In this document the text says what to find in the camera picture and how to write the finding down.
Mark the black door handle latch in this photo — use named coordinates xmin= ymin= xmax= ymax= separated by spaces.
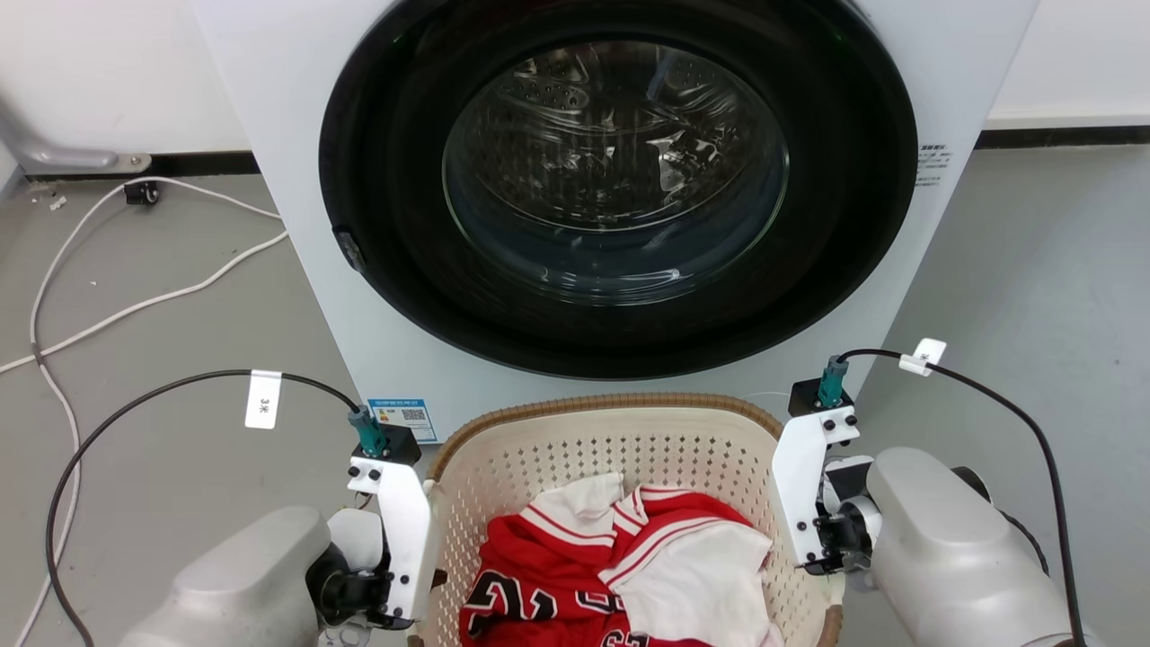
xmin=332 ymin=225 xmax=367 ymax=274

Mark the white folded cable tag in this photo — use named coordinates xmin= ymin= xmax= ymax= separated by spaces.
xmin=898 ymin=338 xmax=948 ymax=377

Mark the round black washing machine door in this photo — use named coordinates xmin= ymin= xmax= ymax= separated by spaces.
xmin=318 ymin=0 xmax=919 ymax=381

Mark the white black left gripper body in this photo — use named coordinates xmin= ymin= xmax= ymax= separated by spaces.
xmin=307 ymin=454 xmax=436 ymax=632

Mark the cream perforated laundry basket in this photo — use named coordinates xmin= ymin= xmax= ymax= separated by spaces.
xmin=409 ymin=393 xmax=847 ymax=647

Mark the black cable with flat tag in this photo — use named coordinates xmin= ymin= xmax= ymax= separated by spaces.
xmin=45 ymin=368 xmax=364 ymax=647

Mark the grey wall pipe bracket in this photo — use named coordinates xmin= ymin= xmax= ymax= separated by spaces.
xmin=0 ymin=90 xmax=153 ymax=177

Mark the blue energy label sticker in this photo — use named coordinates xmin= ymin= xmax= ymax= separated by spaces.
xmin=367 ymin=398 xmax=439 ymax=445

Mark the small printed text sticker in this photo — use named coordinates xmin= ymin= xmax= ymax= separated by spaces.
xmin=915 ymin=142 xmax=949 ymax=188

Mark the thick white floor cable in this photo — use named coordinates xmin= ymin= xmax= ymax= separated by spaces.
xmin=0 ymin=230 xmax=290 ymax=376

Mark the thin white floor cable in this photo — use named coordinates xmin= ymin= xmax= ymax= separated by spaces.
xmin=11 ymin=176 xmax=285 ymax=647

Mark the white cloth garment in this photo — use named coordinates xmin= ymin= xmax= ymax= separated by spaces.
xmin=526 ymin=472 xmax=784 ymax=647

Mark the red white numbered jersey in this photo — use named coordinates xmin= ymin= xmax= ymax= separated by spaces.
xmin=458 ymin=485 xmax=779 ymax=647

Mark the white front-load washing machine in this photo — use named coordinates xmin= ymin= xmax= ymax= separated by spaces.
xmin=190 ymin=0 xmax=1041 ymax=445

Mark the white flat cable tag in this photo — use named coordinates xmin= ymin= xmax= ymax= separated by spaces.
xmin=244 ymin=369 xmax=283 ymax=430

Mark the black cable with folded tag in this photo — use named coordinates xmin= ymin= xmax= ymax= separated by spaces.
xmin=840 ymin=348 xmax=1090 ymax=647

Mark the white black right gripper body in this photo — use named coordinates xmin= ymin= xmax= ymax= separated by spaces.
xmin=770 ymin=406 xmax=880 ymax=577

